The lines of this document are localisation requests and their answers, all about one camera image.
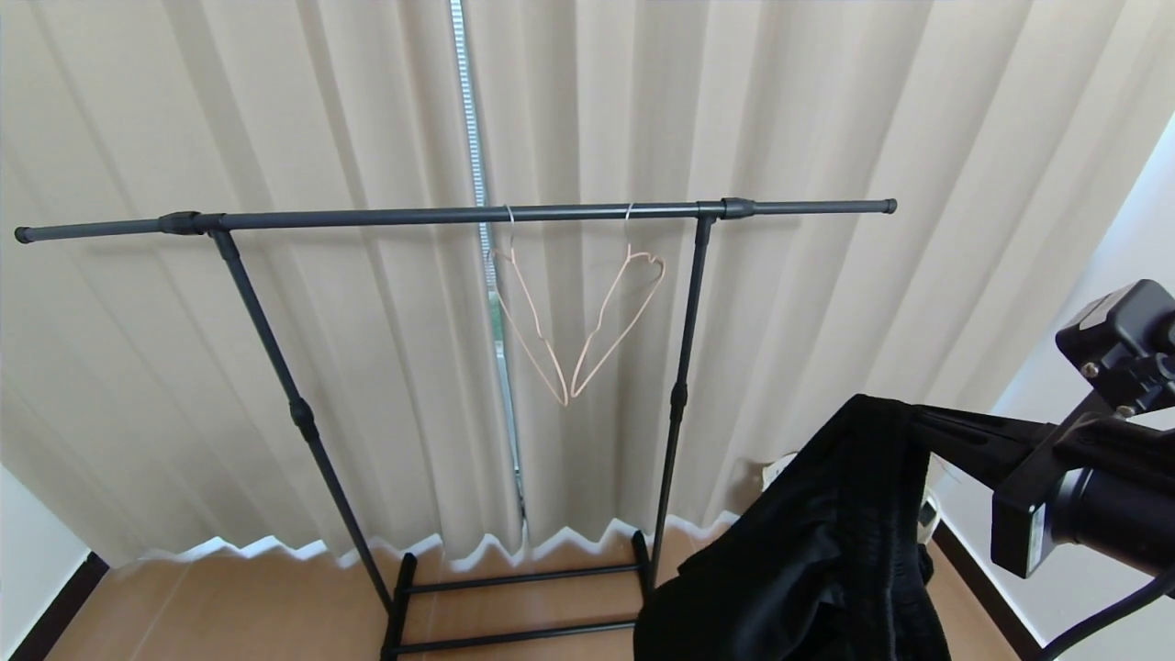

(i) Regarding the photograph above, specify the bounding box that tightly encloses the pink clothes hanger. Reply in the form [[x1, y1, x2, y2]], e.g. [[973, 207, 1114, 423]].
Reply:
[[569, 204, 666, 400], [491, 204, 572, 408]]

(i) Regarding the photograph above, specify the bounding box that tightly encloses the black clothes rack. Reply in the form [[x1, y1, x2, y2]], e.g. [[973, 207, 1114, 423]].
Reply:
[[14, 196, 899, 661]]

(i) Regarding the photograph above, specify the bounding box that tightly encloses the white laundry basket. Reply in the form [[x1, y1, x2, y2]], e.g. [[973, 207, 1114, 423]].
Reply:
[[760, 452, 943, 552]]

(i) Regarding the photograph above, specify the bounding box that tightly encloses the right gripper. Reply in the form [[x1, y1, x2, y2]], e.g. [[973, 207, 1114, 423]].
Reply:
[[913, 395, 1175, 579]]

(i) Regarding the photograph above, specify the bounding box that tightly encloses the black garment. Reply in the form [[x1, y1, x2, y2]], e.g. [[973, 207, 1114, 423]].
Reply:
[[633, 393, 951, 661]]

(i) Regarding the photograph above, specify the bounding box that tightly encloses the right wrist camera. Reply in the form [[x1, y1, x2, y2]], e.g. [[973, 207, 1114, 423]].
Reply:
[[1056, 280, 1175, 419]]

